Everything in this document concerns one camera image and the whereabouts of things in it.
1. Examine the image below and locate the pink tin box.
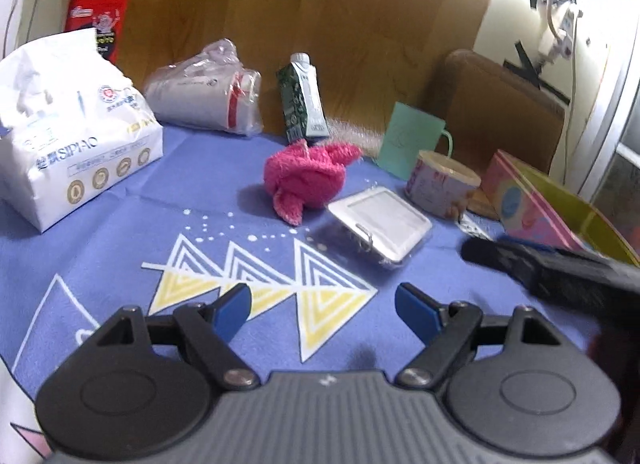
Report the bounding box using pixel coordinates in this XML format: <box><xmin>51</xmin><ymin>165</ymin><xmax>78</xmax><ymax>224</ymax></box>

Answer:
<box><xmin>480</xmin><ymin>150</ymin><xmax>639</xmax><ymax>266</ymax></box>

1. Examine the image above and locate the round tape roll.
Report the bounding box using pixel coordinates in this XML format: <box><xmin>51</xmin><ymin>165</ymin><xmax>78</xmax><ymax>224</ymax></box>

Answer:
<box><xmin>405</xmin><ymin>150</ymin><xmax>482</xmax><ymax>220</ymax></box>

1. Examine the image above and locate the pink towel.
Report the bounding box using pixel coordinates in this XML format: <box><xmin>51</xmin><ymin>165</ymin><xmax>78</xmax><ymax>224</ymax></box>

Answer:
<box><xmin>264</xmin><ymin>139</ymin><xmax>361</xmax><ymax>227</ymax></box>

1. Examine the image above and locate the green plastic mug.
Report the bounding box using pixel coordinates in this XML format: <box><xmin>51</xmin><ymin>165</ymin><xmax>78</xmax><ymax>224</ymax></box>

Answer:
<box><xmin>375</xmin><ymin>102</ymin><xmax>454</xmax><ymax>181</ymax></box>

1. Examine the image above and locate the brown chair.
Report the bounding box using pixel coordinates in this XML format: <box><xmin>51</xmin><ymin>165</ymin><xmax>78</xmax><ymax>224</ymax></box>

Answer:
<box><xmin>424</xmin><ymin>49</ymin><xmax>564</xmax><ymax>175</ymax></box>

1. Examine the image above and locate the green white carton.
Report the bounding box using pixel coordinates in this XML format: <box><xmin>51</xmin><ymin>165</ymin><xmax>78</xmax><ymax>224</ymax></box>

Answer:
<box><xmin>277</xmin><ymin>52</ymin><xmax>330</xmax><ymax>143</ymax></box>

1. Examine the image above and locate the plastic bag of cups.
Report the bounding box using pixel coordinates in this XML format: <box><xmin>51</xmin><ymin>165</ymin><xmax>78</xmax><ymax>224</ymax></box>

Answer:
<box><xmin>143</xmin><ymin>38</ymin><xmax>262</xmax><ymax>137</ymax></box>

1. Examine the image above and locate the white tissue pack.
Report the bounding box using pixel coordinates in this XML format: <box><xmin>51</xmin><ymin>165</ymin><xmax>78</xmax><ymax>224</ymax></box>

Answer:
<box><xmin>1</xmin><ymin>28</ymin><xmax>163</xmax><ymax>232</ymax></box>

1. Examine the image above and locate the white power strip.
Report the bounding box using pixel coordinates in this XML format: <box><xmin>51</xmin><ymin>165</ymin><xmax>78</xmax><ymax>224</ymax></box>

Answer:
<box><xmin>537</xmin><ymin>0</ymin><xmax>582</xmax><ymax>65</ymax></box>

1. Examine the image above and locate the red snack box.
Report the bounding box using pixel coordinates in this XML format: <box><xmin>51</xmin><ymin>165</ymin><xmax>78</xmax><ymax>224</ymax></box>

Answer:
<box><xmin>64</xmin><ymin>0</ymin><xmax>128</xmax><ymax>63</ymax></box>

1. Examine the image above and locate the white power cable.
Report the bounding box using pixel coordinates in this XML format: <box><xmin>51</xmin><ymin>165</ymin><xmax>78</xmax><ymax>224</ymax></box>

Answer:
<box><xmin>544</xmin><ymin>0</ymin><xmax>582</xmax><ymax>185</ymax></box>

